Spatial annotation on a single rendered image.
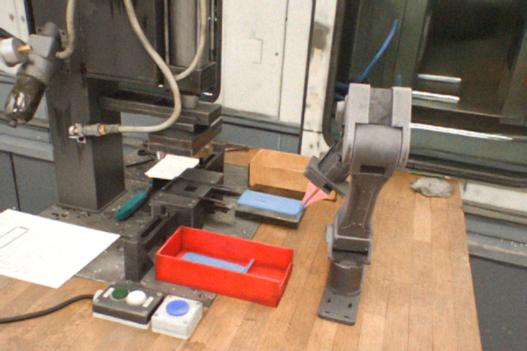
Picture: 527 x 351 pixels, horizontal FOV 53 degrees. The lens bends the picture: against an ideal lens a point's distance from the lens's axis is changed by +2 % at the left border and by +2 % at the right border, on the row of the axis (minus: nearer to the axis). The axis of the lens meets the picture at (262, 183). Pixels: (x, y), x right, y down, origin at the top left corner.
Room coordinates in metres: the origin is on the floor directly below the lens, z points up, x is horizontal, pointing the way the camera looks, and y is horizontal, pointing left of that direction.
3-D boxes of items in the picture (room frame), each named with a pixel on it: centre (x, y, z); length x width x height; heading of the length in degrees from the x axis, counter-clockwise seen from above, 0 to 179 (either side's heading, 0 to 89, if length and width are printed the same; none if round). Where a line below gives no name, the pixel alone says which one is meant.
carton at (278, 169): (1.33, -0.10, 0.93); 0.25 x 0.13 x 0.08; 75
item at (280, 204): (1.04, -0.03, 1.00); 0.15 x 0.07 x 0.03; 75
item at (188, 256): (0.88, 0.09, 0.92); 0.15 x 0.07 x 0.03; 72
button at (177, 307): (0.72, 0.13, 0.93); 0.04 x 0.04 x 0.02
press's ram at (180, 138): (1.11, 0.24, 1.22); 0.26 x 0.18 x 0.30; 75
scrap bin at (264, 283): (0.87, 0.06, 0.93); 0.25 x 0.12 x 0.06; 75
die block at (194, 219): (1.11, 0.17, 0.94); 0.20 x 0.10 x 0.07; 165
